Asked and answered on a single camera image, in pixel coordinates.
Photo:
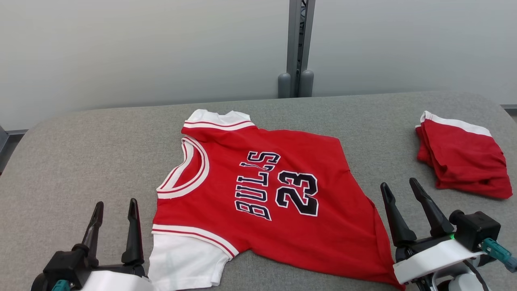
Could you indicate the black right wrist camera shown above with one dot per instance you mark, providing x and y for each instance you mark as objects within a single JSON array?
[{"x": 476, "y": 228}]

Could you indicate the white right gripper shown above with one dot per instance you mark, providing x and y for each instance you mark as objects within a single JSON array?
[{"x": 432, "y": 260}]

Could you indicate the red Bulls basketball jersey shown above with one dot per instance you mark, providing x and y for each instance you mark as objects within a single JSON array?
[{"x": 323, "y": 226}]

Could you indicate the red shorts with white stripe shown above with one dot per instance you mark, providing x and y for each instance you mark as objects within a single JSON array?
[{"x": 464, "y": 161}]

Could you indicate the grey cylindrical post foot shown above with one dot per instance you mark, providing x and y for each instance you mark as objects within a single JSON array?
[
  {"x": 284, "y": 87},
  {"x": 307, "y": 83}
]

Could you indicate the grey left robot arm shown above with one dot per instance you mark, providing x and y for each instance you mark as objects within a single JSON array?
[{"x": 38, "y": 283}]

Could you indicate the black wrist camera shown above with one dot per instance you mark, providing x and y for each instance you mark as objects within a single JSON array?
[
  {"x": 64, "y": 264},
  {"x": 476, "y": 228}
]

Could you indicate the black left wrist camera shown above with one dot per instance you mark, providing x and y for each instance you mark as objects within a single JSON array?
[{"x": 64, "y": 264}]

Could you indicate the grey partition end post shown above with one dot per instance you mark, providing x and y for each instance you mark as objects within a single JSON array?
[{"x": 2, "y": 139}]

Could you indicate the grey metal partition post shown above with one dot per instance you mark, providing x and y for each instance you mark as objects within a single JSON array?
[{"x": 295, "y": 36}]

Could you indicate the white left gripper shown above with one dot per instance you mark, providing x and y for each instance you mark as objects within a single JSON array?
[{"x": 117, "y": 281}]

